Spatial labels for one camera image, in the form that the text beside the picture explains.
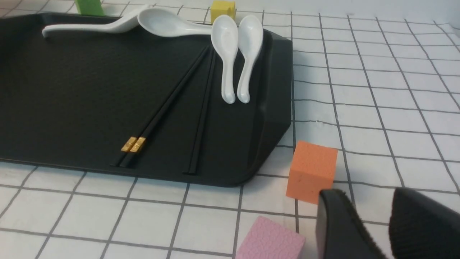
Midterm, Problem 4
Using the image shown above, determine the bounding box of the plain black chopstick right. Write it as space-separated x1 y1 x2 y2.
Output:
189 51 217 175

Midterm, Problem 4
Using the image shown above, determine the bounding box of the white ceramic spoon far left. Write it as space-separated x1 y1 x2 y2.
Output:
42 5 152 38

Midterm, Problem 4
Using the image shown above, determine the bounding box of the orange foam cube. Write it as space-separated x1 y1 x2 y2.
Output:
286 141 338 204

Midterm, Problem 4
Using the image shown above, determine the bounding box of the white grid tablecloth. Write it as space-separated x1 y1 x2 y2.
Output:
0 1 460 259

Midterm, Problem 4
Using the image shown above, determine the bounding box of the yellow foam block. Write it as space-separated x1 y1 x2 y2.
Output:
210 0 236 24

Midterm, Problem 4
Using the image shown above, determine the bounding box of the pink foam block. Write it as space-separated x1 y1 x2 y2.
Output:
235 216 305 259

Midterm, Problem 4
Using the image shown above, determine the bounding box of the plain black chopstick left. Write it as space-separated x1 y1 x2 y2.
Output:
183 50 215 174

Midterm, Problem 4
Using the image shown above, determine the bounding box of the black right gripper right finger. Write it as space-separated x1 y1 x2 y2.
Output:
389 187 460 259

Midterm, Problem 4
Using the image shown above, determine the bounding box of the black chopstick gold band right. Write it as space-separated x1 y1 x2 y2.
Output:
119 47 212 168

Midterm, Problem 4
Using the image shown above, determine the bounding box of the white ceramic spoon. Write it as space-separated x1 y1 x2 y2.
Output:
42 5 152 38
211 15 238 104
237 15 263 104
137 8 212 37

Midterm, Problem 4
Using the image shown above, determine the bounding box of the green foam block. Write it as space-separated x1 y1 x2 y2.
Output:
74 0 105 16

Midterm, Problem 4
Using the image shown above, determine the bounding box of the black plastic tray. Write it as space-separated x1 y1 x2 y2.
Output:
0 13 294 187

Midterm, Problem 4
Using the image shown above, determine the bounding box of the black chopstick gold band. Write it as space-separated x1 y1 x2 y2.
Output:
111 46 210 167
119 47 212 168

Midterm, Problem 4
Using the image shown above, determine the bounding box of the black chopstick gold band left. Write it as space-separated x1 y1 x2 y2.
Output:
111 46 210 167

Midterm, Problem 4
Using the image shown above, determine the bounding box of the plain black chopstick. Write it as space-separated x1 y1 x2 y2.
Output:
183 50 215 174
189 51 217 175

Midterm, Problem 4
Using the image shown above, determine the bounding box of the white ceramic spoon rightmost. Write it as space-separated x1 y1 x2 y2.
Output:
237 15 263 104

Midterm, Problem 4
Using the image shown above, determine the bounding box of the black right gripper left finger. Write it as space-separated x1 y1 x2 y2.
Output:
316 190 386 259

